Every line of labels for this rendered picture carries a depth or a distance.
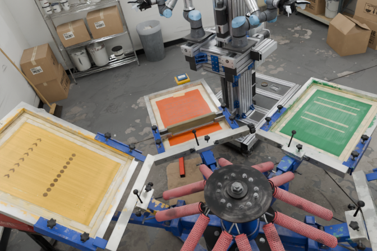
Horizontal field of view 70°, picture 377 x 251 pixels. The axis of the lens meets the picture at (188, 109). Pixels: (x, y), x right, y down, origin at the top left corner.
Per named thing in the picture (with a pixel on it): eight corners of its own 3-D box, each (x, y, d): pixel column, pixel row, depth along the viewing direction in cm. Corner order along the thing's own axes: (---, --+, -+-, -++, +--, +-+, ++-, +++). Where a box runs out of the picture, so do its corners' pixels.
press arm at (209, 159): (200, 151, 183) (198, 146, 180) (207, 148, 184) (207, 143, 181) (208, 170, 170) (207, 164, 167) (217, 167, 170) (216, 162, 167)
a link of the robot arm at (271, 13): (260, 22, 208) (260, 8, 201) (272, 18, 210) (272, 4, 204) (266, 25, 202) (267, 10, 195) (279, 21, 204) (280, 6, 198)
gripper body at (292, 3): (297, 12, 184) (285, 8, 193) (297, -1, 179) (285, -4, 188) (288, 17, 183) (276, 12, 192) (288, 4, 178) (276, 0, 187)
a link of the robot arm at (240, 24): (229, 33, 236) (228, 18, 227) (242, 28, 239) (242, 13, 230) (237, 37, 227) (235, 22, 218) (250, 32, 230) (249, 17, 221)
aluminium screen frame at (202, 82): (145, 99, 250) (143, 96, 247) (203, 81, 257) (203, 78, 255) (161, 158, 189) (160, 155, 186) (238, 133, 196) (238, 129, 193)
